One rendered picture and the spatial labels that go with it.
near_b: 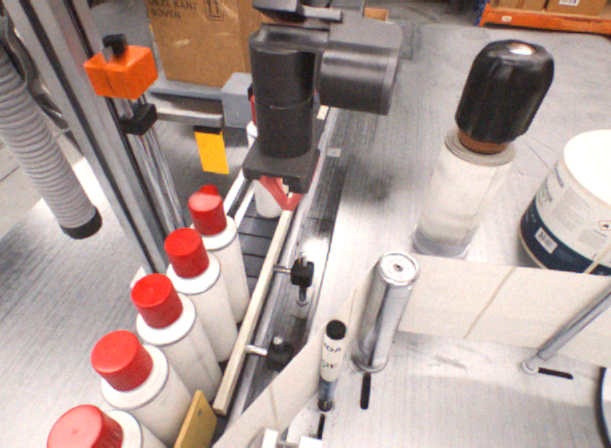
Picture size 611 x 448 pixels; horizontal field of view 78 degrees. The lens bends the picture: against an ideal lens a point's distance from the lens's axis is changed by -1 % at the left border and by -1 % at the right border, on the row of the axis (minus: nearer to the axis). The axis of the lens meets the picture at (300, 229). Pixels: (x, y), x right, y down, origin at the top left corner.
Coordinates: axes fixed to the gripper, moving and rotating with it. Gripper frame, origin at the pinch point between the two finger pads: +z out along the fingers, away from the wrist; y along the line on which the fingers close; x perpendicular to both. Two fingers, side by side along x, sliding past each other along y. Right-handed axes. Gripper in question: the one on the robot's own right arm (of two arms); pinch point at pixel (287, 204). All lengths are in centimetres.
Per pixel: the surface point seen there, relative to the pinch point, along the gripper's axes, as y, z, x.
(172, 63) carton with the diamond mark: 56, 12, 45
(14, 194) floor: 75, 102, 169
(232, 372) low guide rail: -17.6, 9.9, 2.2
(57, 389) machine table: -22.2, 18.4, 26.1
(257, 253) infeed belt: 1.8, 13.5, 5.6
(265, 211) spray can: 9.1, 11.8, 6.4
